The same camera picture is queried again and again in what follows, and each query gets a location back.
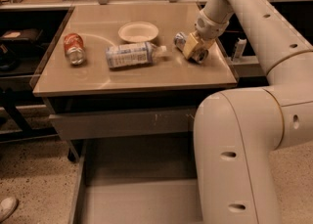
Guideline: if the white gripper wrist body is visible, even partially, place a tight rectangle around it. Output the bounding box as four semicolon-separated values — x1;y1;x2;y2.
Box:
195;10;229;41

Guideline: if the silver blue redbull can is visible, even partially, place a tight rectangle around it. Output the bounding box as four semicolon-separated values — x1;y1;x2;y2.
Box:
173;32;208;64

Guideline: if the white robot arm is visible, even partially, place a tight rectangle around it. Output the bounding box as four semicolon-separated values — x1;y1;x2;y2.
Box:
184;0;313;224

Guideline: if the grey drawer cabinet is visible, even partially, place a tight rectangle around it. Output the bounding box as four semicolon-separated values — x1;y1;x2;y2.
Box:
29;2;240;224

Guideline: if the red coca-cola can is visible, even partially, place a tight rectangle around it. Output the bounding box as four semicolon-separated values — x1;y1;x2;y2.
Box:
64;33;86;66

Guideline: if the closed grey top drawer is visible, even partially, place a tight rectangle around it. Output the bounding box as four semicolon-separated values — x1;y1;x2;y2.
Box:
50;107;196;140

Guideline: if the open grey middle drawer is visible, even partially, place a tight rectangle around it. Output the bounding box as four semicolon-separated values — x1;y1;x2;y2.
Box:
68;132;202;224

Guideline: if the white paper bowl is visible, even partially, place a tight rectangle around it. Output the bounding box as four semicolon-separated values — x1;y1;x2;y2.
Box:
118;22;158;43

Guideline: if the plastic bottle with blue label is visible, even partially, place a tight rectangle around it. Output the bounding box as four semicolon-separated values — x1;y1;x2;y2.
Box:
105;42;167;68

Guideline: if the white sneaker shoe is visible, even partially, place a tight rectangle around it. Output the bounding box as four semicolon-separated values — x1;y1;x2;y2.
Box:
0;197;19;222

